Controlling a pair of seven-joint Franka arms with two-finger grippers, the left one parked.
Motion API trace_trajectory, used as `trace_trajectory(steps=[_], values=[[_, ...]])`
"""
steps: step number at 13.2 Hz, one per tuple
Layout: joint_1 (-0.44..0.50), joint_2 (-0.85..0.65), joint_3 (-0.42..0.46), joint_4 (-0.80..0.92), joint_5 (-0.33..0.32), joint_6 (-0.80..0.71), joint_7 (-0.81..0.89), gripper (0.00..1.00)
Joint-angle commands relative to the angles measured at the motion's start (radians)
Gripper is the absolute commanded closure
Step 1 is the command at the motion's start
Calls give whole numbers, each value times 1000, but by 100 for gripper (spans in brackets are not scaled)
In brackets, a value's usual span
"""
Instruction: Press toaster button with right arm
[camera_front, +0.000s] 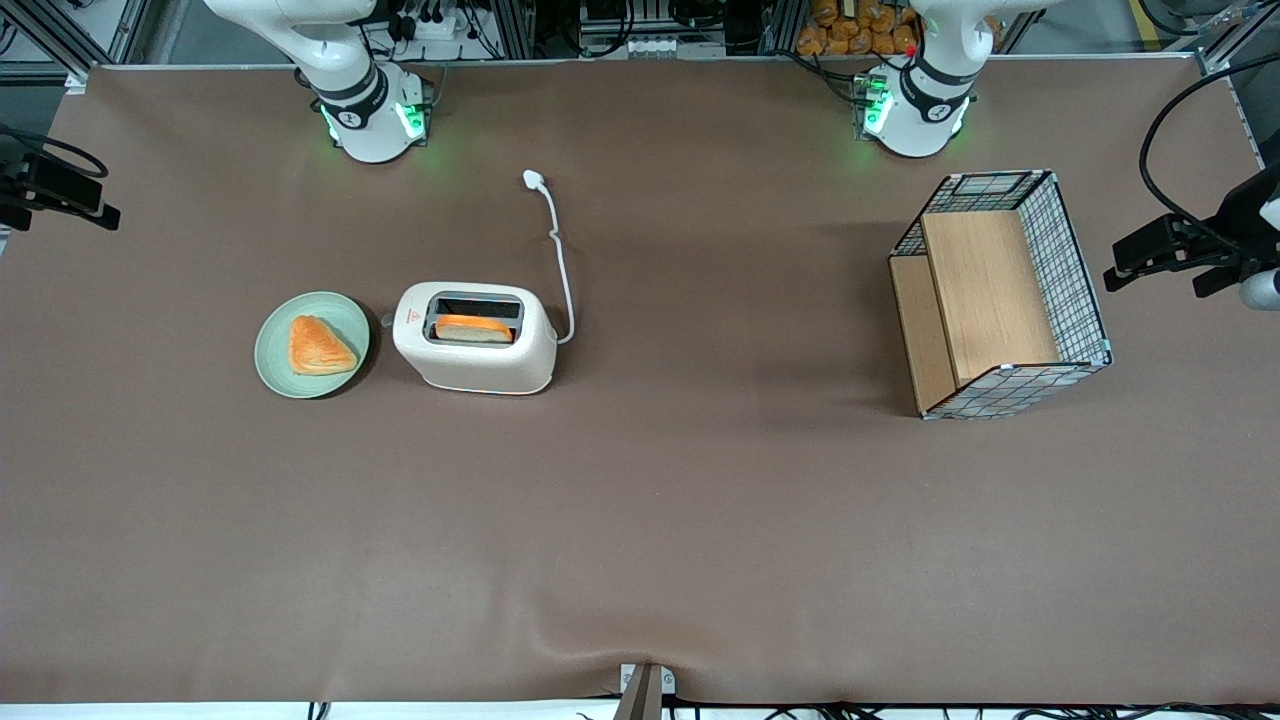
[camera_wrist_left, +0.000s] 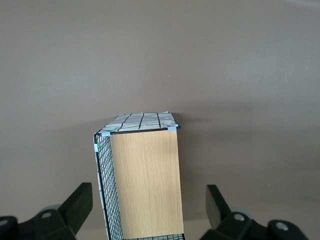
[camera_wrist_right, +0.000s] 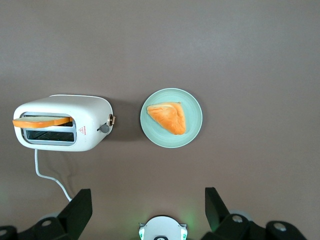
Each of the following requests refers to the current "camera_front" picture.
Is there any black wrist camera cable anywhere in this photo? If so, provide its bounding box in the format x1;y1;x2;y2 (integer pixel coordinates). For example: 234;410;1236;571
1139;52;1280;233
15;133;109;181

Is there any white power strip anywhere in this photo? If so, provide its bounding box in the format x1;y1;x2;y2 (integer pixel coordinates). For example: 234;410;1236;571
385;0;483;47

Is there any aluminium frame profile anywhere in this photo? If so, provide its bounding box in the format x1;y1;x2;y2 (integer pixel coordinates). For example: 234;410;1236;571
0;0;151;83
1195;0;1280;79

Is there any orange triangular pastry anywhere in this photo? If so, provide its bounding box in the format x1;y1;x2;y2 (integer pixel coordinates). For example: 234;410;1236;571
288;315;360;377

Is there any bag of orange bread rolls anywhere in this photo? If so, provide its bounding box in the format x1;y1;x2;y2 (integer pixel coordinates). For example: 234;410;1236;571
795;0;923;59

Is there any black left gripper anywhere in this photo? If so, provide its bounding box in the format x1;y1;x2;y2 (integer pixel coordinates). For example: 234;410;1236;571
1104;163;1280;299

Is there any wire basket with wooden boards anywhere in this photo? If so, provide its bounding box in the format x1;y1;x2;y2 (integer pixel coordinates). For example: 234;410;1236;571
888;169;1114;422

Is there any toast slice with orange crust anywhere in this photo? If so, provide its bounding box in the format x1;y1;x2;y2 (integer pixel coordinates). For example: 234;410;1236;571
434;315;517;346

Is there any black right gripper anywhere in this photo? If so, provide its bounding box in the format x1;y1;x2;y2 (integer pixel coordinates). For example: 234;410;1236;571
0;125;121;233

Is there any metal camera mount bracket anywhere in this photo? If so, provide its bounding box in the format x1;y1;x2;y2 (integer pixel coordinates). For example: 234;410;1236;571
613;662;678;720

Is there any white two-slot toaster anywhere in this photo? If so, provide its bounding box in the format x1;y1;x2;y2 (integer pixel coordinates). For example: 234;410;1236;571
392;282;558;396

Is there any black cable by arm base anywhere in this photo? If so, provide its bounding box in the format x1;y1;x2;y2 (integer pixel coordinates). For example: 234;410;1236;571
788;50;863;103

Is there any white toaster cable with plug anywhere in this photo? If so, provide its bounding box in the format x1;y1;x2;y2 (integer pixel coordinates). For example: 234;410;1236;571
522;169;578;347

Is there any pale green round plate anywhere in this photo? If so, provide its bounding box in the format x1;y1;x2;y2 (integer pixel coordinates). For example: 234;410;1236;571
254;291;372;400

